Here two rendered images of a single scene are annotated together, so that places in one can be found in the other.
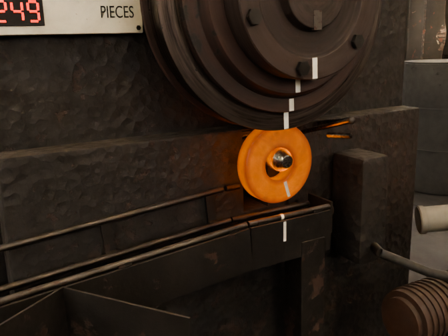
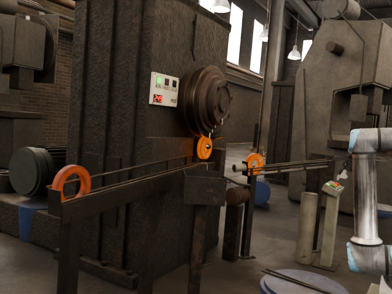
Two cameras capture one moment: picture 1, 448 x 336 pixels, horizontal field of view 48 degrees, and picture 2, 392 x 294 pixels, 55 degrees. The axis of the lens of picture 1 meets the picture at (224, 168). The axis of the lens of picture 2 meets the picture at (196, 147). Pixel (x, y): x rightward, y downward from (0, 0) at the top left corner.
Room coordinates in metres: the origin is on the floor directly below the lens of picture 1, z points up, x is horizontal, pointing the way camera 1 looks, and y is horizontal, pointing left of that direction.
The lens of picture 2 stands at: (-1.14, 1.24, 1.00)
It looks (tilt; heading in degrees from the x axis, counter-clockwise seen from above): 4 degrees down; 329
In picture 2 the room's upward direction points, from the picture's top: 5 degrees clockwise
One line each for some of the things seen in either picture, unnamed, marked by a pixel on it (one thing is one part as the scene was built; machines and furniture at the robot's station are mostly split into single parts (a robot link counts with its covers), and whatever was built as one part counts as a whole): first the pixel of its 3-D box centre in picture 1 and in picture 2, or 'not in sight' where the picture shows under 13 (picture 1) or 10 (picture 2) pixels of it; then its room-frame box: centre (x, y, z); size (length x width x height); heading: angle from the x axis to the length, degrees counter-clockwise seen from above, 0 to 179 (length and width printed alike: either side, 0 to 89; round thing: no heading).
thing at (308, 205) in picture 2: not in sight; (306, 227); (0.75, -0.93, 0.26); 0.12 x 0.12 x 0.52
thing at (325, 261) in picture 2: not in sight; (330, 224); (0.62, -1.04, 0.31); 0.24 x 0.16 x 0.62; 118
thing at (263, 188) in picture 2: not in sight; (258, 190); (2.38, -1.88, 0.17); 0.57 x 0.31 x 0.34; 138
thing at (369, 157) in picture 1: (357, 205); (216, 164); (1.07, -0.30, 0.68); 0.11 x 0.08 x 0.24; 28
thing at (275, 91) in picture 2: not in sight; (295, 134); (3.50, -3.58, 0.88); 1.71 x 0.92 x 1.76; 118
